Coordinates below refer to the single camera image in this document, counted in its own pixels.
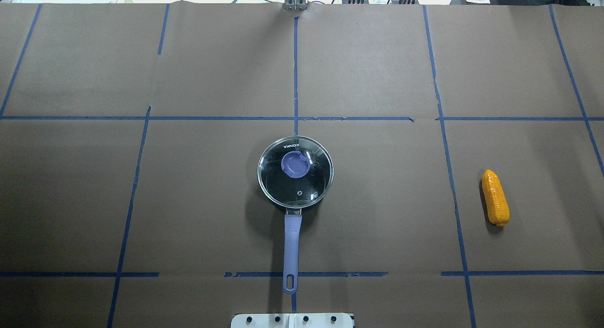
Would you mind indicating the white mounting plate with bolts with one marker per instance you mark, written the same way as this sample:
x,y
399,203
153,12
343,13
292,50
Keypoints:
x,y
293,320

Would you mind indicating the glass lid with purple knob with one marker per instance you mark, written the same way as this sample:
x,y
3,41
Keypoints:
x,y
295,172

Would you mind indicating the dark saucepan with purple handle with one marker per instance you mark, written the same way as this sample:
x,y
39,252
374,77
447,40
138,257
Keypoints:
x,y
292,228

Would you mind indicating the yellow corn cob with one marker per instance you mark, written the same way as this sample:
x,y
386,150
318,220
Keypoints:
x,y
497,208

